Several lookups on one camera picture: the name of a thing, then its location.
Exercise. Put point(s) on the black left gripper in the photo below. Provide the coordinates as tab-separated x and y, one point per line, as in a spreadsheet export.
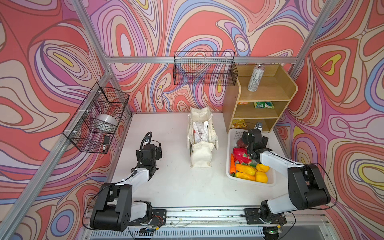
156	154

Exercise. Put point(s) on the wooden shelf unit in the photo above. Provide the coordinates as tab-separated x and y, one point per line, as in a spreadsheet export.
276	86

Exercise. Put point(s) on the green snack packet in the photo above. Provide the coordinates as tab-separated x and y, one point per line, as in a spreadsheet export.
263	105

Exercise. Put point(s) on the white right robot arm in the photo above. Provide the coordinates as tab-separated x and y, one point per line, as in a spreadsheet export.
306	185

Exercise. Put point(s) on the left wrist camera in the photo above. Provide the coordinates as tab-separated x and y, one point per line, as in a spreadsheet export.
148	140

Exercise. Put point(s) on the black wire basket left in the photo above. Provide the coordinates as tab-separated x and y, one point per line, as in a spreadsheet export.
81	130

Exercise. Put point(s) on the orange carrot left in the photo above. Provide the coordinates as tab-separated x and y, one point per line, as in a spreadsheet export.
232	166

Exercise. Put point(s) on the yellow lemon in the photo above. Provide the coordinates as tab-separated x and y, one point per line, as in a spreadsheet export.
262	168
261	177

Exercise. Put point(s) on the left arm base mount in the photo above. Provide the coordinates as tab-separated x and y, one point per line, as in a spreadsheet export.
156	218

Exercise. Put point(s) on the yellow squash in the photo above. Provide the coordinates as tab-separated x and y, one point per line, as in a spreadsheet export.
246	169
245	176

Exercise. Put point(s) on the yellow squash lower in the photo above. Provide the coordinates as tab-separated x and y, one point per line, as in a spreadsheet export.
245	176

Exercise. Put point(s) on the black wire basket back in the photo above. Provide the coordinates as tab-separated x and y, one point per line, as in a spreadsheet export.
205	68

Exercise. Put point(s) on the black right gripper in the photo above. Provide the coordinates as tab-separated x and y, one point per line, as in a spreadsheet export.
264	140

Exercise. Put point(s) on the yellow lemon lower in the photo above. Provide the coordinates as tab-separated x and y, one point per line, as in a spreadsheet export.
261	177

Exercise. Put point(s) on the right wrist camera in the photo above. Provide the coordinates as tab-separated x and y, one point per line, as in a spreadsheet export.
259	126

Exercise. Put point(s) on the dark red passion fruit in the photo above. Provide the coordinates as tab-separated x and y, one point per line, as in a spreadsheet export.
241	144

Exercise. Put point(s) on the silver drink can right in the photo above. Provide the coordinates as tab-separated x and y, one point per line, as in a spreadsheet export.
256	77

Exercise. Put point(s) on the white plastic produce basket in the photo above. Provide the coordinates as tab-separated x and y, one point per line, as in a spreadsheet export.
234	136

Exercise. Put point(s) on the yellow snack packet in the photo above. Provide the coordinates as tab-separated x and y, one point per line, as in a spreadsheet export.
239	124

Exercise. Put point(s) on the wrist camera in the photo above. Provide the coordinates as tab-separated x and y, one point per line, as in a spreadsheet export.
148	140
259	126

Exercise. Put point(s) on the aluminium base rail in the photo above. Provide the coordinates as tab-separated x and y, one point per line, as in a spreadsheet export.
225	217

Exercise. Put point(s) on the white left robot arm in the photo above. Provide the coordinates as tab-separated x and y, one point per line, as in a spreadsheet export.
115	208

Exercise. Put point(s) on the black wire basket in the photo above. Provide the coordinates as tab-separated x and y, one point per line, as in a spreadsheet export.
81	130
205	68

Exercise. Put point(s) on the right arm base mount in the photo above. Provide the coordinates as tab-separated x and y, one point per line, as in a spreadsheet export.
263	216

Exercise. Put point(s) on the cream canvas tote bag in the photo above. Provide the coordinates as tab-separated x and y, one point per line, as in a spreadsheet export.
201	154

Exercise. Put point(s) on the silver tape roll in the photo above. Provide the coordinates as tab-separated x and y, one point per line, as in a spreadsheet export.
106	123

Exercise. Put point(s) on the white plastic grocery bag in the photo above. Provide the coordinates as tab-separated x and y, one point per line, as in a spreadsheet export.
201	132

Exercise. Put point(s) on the yellow squash upper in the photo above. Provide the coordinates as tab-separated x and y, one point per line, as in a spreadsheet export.
246	169

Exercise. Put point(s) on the pink dragon fruit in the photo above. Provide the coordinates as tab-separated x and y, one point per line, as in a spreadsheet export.
241	156

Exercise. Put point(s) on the yellow lemon upper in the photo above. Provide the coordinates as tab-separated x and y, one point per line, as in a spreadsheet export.
262	168

